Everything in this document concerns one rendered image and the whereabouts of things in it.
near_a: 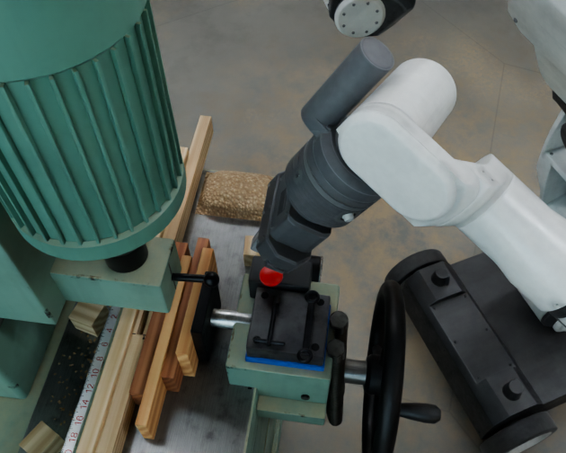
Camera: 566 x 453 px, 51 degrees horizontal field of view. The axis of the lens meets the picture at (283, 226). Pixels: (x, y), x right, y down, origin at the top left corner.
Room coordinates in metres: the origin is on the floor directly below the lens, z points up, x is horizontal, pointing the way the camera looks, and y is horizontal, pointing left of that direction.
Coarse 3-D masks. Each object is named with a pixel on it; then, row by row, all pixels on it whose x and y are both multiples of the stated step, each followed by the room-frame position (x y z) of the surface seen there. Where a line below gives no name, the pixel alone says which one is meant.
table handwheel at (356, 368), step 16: (384, 288) 0.44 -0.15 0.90; (400, 288) 0.43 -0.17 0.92; (384, 304) 0.45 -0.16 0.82; (400, 304) 0.39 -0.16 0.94; (384, 320) 0.45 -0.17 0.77; (400, 320) 0.36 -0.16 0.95; (384, 336) 0.43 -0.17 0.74; (400, 336) 0.33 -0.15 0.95; (368, 352) 0.42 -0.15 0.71; (384, 352) 0.32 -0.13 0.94; (400, 352) 0.31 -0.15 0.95; (352, 368) 0.34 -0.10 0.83; (368, 368) 0.34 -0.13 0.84; (384, 368) 0.30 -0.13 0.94; (400, 368) 0.29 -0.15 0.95; (368, 384) 0.32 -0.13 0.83; (384, 384) 0.28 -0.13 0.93; (400, 384) 0.28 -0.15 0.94; (368, 400) 0.34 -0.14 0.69; (384, 400) 0.26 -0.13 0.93; (400, 400) 0.26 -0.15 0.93; (368, 416) 0.31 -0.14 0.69; (384, 416) 0.24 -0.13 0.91; (368, 432) 0.28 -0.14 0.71; (384, 432) 0.23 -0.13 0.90; (368, 448) 0.25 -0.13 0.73; (384, 448) 0.21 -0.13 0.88
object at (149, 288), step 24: (168, 240) 0.41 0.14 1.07; (72, 264) 0.37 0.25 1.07; (96, 264) 0.37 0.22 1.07; (144, 264) 0.37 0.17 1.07; (168, 264) 0.38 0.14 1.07; (72, 288) 0.36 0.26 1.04; (96, 288) 0.35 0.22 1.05; (120, 288) 0.35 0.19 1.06; (144, 288) 0.35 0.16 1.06; (168, 288) 0.36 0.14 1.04; (168, 312) 0.34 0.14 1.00
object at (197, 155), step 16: (208, 128) 0.73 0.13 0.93; (192, 144) 0.69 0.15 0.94; (208, 144) 0.72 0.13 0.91; (192, 160) 0.66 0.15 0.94; (192, 176) 0.62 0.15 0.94; (192, 192) 0.60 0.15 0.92; (176, 224) 0.53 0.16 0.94; (176, 240) 0.50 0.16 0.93; (128, 352) 0.32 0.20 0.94; (128, 368) 0.30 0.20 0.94; (128, 384) 0.28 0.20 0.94; (112, 400) 0.25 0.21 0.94; (128, 400) 0.26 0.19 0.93; (112, 416) 0.23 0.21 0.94; (128, 416) 0.24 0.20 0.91; (112, 432) 0.21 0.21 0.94; (112, 448) 0.20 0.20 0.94
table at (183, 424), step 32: (192, 224) 0.55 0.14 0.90; (224, 224) 0.55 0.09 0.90; (256, 224) 0.55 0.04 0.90; (192, 256) 0.49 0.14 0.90; (224, 256) 0.49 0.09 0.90; (224, 288) 0.44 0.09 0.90; (224, 352) 0.34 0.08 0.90; (192, 384) 0.29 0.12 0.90; (224, 384) 0.29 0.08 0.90; (160, 416) 0.25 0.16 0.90; (192, 416) 0.25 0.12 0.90; (224, 416) 0.25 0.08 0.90; (288, 416) 0.26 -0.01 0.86; (320, 416) 0.26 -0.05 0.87; (128, 448) 0.21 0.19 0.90; (160, 448) 0.21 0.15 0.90; (192, 448) 0.21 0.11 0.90; (224, 448) 0.21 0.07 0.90
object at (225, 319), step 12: (204, 288) 0.38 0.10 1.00; (216, 288) 0.40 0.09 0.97; (204, 300) 0.37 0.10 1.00; (216, 300) 0.39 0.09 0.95; (204, 312) 0.35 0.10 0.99; (216, 312) 0.37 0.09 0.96; (228, 312) 0.37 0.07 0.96; (192, 324) 0.33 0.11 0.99; (204, 324) 0.33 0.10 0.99; (216, 324) 0.35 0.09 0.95; (228, 324) 0.35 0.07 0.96; (192, 336) 0.32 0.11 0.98; (204, 336) 0.33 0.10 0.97; (204, 348) 0.32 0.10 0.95
